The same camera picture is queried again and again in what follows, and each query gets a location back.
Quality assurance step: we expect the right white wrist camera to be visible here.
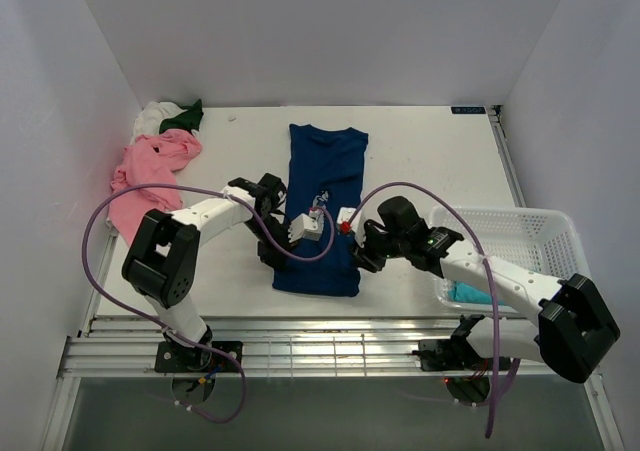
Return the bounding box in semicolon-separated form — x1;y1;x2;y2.
336;207;362;240

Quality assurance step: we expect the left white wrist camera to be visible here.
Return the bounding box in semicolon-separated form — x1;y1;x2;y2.
288;211;324;244

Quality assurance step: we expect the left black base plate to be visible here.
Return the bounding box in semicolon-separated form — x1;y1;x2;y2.
153;341;238;374

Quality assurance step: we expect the blue label sticker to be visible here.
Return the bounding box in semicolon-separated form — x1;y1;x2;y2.
450;106;486;115

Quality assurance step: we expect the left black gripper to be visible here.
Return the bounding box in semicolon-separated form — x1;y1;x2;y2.
244;214;300;273

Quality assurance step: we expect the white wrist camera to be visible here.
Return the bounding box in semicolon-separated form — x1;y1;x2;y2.
288;211;324;244
336;207;362;240

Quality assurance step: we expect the white t-shirt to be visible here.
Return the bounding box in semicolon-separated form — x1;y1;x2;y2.
133;102;183;138

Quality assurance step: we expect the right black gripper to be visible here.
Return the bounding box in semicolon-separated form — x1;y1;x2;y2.
347;223;408;274

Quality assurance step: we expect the rolled turquoise t-shirt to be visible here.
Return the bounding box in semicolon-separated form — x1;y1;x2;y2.
448;282;492;305

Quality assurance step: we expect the dark green t-shirt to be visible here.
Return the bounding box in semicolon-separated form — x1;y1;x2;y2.
159;99;204;134

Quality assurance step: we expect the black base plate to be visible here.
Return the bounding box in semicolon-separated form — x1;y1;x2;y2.
153;341;238;374
411;339;493;373

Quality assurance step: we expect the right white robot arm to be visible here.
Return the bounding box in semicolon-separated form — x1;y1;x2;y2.
338;196;621;383

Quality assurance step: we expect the navy blue printed t-shirt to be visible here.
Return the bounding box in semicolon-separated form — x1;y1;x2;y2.
272;124;369;297

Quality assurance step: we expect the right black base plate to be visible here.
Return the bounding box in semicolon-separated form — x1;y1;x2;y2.
411;339;493;373

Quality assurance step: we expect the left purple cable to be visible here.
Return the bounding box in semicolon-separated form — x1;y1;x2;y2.
82;183;337;425

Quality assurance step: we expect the pink t-shirt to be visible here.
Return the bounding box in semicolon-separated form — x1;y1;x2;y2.
108;129;202;244

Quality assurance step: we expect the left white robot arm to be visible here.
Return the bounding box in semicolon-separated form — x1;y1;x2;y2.
122;173;294;371

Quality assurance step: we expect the white plastic basket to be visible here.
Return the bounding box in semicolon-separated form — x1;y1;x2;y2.
428;206;591;315

